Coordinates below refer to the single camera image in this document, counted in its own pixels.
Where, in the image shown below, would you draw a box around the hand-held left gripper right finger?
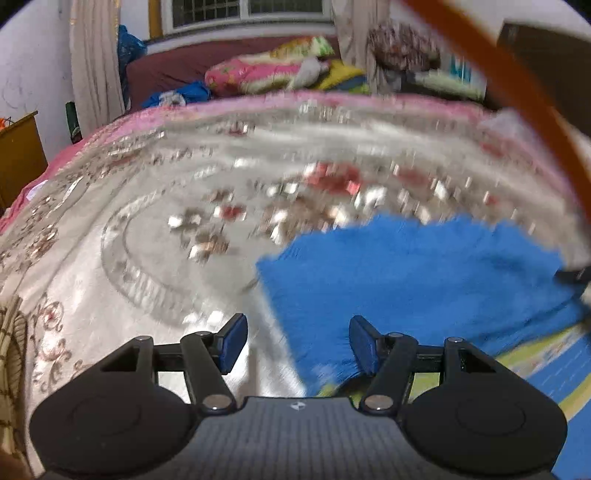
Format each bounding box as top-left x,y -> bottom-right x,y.
348,315 -> 502,416

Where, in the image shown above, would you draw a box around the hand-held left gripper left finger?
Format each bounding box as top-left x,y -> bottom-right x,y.
99,313 -> 247,414

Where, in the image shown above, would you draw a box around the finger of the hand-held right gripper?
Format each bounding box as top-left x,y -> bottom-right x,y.
551,264 -> 591,287

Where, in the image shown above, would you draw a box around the blue striped knit sweater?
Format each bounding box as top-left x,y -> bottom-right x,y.
256,213 -> 591,462

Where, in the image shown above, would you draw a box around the blue crumpled clothes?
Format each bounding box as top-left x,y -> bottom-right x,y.
141,80 -> 211,109

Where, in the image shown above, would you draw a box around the floral satin bedspread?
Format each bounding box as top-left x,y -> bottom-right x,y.
0,90 -> 591,480

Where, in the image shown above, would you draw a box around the dark wooden headboard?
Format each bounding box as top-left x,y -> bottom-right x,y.
496,21 -> 591,139

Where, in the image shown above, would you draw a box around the brown patterned cloth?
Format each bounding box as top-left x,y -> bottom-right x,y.
0,295 -> 28,462

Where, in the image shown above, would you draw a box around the green folded cloth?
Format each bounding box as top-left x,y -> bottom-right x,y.
416,69 -> 488,100

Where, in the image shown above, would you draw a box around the pink floral quilt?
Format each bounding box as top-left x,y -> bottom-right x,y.
204,36 -> 335,97

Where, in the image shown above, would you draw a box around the yellow folded cloth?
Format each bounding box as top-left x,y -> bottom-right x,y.
318,60 -> 370,93

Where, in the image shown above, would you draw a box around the wooden desk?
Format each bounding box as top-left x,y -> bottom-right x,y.
0,111 -> 49,208

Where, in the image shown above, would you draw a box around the grey plush toy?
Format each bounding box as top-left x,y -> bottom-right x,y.
293,58 -> 331,88

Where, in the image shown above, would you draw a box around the maroon sofa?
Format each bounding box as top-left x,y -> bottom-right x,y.
126,34 -> 342,109

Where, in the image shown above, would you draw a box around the flowery cloth bundle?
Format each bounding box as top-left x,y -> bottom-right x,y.
367,23 -> 439,75

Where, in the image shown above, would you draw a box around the blue bag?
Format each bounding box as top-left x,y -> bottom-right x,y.
117,24 -> 148,112

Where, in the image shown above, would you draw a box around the beige curtain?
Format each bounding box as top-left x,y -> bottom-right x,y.
330,0 -> 393,88
69,0 -> 125,134

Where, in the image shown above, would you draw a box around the barred window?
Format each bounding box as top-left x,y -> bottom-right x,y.
161,0 -> 333,31

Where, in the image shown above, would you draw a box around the orange cable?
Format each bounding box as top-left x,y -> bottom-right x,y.
401,0 -> 591,210

